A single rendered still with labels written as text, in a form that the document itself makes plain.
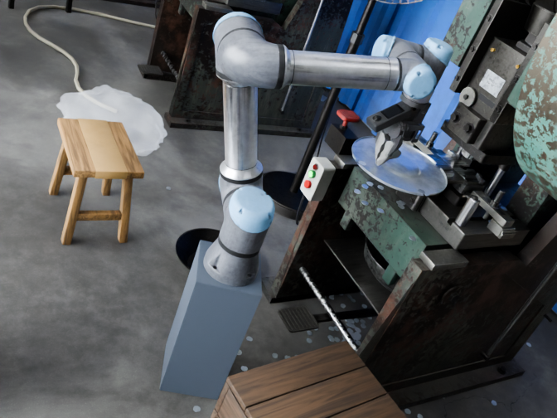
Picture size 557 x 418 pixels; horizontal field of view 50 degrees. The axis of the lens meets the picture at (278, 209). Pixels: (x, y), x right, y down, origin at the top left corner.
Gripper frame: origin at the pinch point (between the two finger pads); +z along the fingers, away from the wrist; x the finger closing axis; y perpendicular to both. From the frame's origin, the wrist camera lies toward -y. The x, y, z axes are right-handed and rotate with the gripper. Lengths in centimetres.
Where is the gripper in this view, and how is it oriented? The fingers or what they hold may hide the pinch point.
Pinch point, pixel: (377, 161)
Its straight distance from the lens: 166.9
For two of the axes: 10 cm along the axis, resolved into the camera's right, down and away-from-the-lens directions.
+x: -4.3, -6.2, 6.5
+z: -3.2, 7.8, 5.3
